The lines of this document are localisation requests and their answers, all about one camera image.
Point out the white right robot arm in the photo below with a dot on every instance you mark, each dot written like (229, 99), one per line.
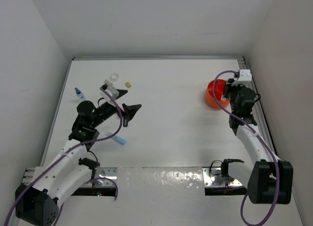
(41, 201)

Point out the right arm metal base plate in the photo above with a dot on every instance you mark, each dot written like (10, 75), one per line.
(212, 179)

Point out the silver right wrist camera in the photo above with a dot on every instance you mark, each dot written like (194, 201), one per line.
(109, 93)

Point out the clear tape roll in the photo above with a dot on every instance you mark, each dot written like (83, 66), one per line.
(114, 77)

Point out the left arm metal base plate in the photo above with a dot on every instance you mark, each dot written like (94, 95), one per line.
(105, 178)

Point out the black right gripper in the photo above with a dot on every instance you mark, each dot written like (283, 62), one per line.
(107, 110)

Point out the light blue highlighter pen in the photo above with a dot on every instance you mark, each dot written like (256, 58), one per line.
(116, 138)

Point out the blue cap spray bottle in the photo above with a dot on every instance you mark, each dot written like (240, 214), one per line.
(79, 95)

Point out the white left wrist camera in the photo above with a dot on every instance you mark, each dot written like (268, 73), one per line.
(242, 77)

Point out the tan small eraser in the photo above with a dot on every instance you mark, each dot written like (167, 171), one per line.
(127, 84)

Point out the orange round divided container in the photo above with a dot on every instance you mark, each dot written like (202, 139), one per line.
(214, 93)

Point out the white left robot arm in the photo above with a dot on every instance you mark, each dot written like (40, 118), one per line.
(270, 178)

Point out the pink black highlighter pen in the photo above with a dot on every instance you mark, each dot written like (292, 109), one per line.
(125, 122)

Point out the beige rectangular eraser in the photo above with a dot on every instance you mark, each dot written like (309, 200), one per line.
(108, 83)

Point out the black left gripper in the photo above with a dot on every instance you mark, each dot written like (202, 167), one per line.
(230, 90)

